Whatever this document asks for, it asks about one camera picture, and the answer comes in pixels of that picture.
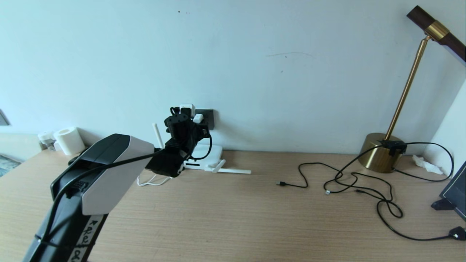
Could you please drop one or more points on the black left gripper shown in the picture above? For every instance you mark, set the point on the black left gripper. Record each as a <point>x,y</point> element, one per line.
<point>198,134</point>

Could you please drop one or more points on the white power adapter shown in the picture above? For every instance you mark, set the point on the white power adapter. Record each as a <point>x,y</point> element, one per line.
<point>198,118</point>

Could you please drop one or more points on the white paper towel roll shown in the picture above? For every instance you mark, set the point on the white paper towel roll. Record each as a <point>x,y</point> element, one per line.
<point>69,140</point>

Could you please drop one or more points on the small white container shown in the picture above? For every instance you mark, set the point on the small white container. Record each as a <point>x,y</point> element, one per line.
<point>46,140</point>

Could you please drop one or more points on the brass desk lamp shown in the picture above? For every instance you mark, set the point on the brass desk lamp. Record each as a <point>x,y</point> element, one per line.
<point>375,156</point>

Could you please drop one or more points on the crumpled white tissue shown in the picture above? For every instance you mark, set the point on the crumpled white tissue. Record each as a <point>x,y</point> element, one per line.
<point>426,164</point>

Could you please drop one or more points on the dark framed panel on stand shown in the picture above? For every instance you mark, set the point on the dark framed panel on stand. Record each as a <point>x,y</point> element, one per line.
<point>457,191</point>

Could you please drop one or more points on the grey wall socket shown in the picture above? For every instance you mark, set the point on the grey wall socket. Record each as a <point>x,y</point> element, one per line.
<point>210,117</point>

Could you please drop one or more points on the light grey wrist camera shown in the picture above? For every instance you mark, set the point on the light grey wrist camera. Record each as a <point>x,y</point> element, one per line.
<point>187,110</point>

